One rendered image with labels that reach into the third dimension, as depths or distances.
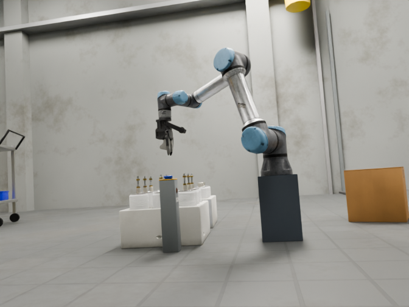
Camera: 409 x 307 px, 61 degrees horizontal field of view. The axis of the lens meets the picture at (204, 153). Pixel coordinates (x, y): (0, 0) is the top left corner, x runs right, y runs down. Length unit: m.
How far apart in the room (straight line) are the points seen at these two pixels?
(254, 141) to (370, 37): 3.93
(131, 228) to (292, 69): 3.77
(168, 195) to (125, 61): 4.11
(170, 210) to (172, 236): 0.11
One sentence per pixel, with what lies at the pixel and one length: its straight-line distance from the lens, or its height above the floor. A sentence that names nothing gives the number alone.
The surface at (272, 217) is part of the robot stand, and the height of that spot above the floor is 0.11.
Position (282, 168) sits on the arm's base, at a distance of 1.64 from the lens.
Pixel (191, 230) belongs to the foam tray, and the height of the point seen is 0.07.
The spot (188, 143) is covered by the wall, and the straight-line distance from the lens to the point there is 4.93.
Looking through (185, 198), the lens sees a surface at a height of 0.22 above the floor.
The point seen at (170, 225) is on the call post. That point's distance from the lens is 1.54.
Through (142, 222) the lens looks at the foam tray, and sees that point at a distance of 1.70.
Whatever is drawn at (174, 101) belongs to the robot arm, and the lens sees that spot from 1.92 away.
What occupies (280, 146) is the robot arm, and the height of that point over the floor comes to 0.43.
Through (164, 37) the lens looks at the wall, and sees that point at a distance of 5.39.
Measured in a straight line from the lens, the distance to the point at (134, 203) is 1.74.
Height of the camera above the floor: 0.31
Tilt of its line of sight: 4 degrees up
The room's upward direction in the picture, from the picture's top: 4 degrees counter-clockwise
